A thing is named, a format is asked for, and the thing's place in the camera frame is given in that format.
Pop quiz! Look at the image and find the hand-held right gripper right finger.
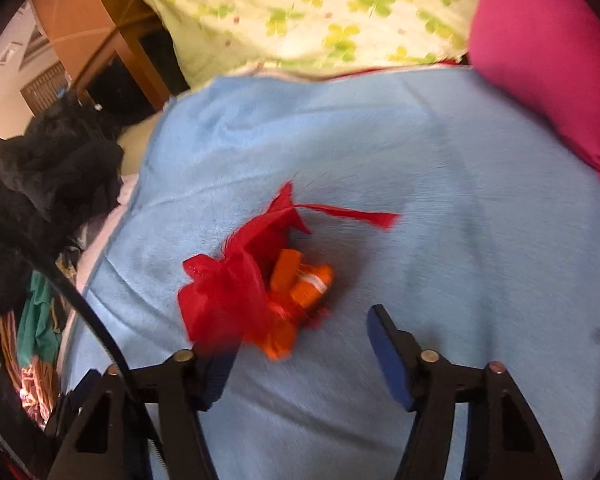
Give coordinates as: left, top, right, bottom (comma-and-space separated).
366, 304, 563, 480

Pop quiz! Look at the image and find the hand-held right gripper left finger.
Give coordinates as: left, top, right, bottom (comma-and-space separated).
47, 342, 241, 480

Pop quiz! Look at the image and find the red plastic bag with ties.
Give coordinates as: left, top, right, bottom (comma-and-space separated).
177, 182, 398, 356

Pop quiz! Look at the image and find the orange clownfish toy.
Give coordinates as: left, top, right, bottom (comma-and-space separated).
260, 249, 336, 361

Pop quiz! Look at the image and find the pink fringed scarf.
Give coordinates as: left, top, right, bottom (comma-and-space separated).
20, 360, 61, 428

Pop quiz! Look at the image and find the blue blanket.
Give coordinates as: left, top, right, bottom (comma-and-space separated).
60, 67, 600, 480

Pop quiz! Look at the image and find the teal cloth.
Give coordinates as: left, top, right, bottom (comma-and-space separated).
16, 270, 63, 366

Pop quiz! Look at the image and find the striped orange scarf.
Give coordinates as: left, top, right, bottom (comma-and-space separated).
0, 310, 27, 376

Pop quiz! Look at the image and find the black cloth pile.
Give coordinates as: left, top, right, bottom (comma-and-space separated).
0, 95, 126, 311

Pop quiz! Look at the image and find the wooden lattice door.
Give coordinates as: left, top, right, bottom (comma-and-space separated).
20, 62, 73, 111

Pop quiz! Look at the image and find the pink pillow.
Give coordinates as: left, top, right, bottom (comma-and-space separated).
467, 0, 600, 190

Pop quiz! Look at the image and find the green clover print sheet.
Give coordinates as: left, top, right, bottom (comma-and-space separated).
127, 0, 496, 81

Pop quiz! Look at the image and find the black cable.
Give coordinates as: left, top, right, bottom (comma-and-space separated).
0, 217, 168, 480

